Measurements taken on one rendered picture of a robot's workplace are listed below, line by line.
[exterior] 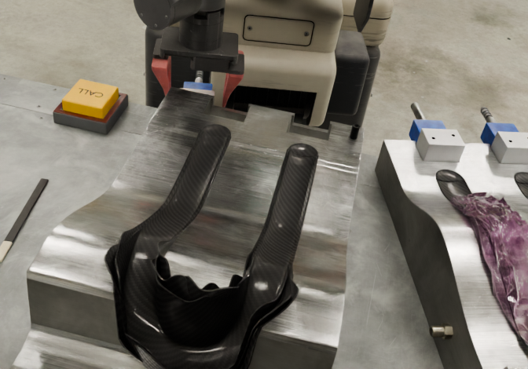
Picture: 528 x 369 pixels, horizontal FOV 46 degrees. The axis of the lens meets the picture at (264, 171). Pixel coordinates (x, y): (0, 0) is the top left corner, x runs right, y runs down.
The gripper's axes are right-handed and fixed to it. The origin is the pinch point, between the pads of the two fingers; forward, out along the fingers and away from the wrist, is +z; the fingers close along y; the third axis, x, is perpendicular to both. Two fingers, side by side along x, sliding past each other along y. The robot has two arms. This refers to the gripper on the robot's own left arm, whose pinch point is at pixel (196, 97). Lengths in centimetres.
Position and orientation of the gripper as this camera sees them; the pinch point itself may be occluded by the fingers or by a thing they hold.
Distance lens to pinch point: 89.8
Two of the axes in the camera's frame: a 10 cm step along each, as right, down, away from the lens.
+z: -1.2, 7.6, 6.3
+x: -0.3, -6.4, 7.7
